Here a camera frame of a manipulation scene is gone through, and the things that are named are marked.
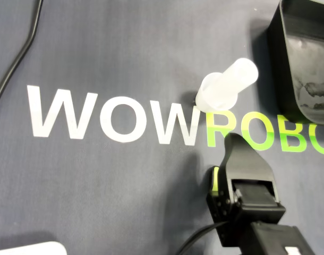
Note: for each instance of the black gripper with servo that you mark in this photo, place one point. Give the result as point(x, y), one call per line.
point(255, 194)

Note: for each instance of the white plastic cup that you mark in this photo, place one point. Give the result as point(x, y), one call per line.
point(212, 102)

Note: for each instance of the white plastic tube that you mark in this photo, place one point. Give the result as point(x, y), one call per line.
point(241, 74)

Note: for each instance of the dark mat with WOWROBO print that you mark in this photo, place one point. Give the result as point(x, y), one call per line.
point(98, 186)

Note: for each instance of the black plastic tray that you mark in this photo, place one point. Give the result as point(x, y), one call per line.
point(310, 53)

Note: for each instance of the white desk lamp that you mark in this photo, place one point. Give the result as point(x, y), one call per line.
point(32, 250)

